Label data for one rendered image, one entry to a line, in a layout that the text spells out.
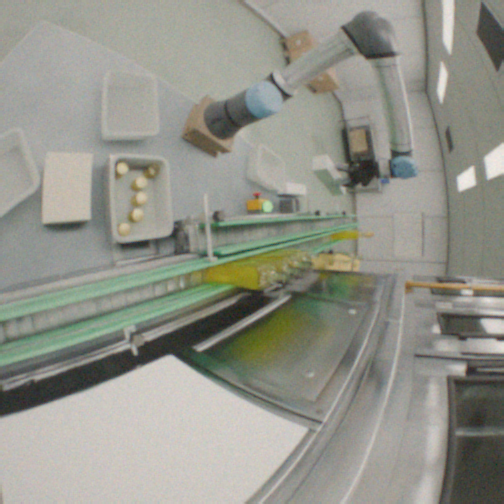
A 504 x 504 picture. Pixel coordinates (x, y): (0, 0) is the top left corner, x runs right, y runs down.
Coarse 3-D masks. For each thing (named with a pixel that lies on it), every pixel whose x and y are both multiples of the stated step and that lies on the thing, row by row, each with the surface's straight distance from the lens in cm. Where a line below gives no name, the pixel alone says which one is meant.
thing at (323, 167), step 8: (320, 160) 87; (328, 160) 88; (312, 168) 87; (320, 168) 85; (328, 168) 86; (320, 176) 90; (328, 176) 90; (336, 176) 95; (328, 184) 96; (336, 192) 102; (344, 192) 104
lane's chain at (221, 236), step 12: (348, 216) 206; (204, 228) 64; (216, 228) 66; (228, 228) 70; (240, 228) 74; (252, 228) 79; (264, 228) 85; (276, 228) 92; (288, 228) 100; (300, 228) 111; (312, 228) 125; (204, 240) 63; (216, 240) 66; (228, 240) 70; (240, 240) 74; (252, 240) 79
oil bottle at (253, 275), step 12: (228, 264) 57; (240, 264) 56; (252, 264) 54; (264, 264) 53; (216, 276) 61; (228, 276) 57; (240, 276) 54; (252, 276) 52; (264, 276) 50; (252, 288) 53; (264, 288) 52
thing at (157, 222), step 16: (112, 160) 58; (128, 160) 62; (144, 160) 63; (160, 160) 64; (112, 176) 57; (128, 176) 66; (144, 176) 68; (160, 176) 66; (112, 192) 56; (128, 192) 65; (144, 192) 67; (160, 192) 65; (112, 208) 56; (128, 208) 65; (144, 208) 66; (160, 208) 65; (112, 224) 56; (144, 224) 66; (160, 224) 66; (128, 240) 56
